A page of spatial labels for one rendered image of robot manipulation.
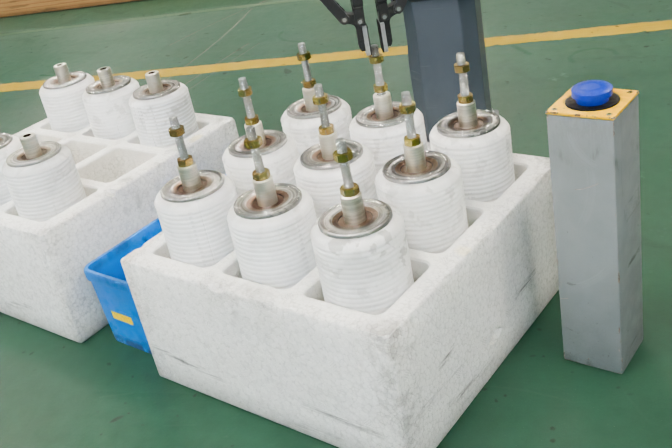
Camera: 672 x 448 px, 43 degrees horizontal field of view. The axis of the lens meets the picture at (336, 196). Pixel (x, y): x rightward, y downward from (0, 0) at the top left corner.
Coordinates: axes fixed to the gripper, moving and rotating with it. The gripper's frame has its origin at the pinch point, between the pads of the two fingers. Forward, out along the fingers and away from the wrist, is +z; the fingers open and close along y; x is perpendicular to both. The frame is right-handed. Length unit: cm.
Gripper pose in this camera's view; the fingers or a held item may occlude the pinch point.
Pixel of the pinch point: (374, 37)
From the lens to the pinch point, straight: 106.8
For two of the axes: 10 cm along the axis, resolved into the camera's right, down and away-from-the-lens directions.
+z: 1.8, 8.7, 4.5
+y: 9.8, -2.0, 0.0
